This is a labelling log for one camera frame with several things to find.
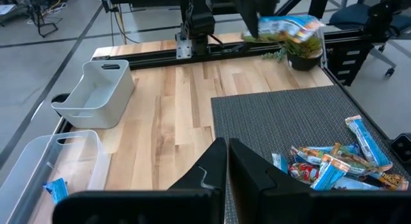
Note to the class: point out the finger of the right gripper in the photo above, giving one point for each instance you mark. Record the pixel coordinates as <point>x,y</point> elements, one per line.
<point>268,2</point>
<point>247,9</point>

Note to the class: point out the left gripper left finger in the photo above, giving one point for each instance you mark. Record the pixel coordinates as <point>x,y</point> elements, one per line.
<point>212,172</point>

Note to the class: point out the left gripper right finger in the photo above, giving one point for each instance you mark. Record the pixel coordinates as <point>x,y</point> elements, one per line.
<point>247,179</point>

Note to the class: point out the light blue orange-ended bar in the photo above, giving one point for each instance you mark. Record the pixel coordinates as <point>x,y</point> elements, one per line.
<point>369,143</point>
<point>285,28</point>

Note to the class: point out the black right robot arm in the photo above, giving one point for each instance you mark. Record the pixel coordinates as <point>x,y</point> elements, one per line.
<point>197,22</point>

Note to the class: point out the red and blue granola bar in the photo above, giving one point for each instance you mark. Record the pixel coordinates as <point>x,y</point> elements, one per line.
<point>303,172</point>

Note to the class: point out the potted succulent plant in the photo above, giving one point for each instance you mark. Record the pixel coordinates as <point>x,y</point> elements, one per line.
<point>303,58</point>

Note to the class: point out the grey woven mat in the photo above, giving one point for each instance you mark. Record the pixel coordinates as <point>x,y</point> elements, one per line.
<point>289,121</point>

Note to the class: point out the blue office chair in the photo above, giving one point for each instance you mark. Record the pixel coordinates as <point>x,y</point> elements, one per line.
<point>353,17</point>

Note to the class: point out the black drawer cabinet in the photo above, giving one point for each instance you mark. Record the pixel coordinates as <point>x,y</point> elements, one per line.
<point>348,63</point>

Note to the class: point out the clear plastic storage bin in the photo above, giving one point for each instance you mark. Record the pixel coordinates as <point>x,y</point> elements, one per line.
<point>32,160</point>

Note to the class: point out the black tripod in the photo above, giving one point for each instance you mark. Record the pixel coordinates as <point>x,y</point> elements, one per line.
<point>40,15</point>

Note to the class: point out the silver angle bracket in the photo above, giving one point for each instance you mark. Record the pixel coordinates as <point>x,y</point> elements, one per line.
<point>184,47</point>

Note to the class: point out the black aluminium frame rail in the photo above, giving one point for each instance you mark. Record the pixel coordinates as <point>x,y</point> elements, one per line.
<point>63,124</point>

